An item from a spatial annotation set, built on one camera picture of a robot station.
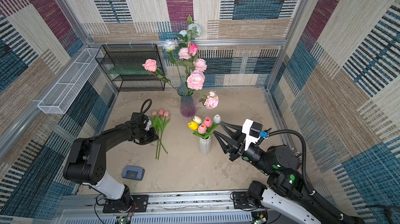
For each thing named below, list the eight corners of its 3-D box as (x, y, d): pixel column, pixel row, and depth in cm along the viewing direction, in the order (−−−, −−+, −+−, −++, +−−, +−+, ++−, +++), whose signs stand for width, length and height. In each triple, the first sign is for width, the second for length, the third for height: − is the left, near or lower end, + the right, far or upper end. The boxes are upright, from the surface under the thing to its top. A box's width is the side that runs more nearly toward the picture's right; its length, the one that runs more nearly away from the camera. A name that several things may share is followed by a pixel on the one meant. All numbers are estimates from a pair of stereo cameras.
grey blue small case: (121, 177, 83) (119, 176, 81) (126, 166, 87) (124, 165, 85) (141, 181, 82) (140, 179, 80) (146, 170, 86) (144, 168, 83)
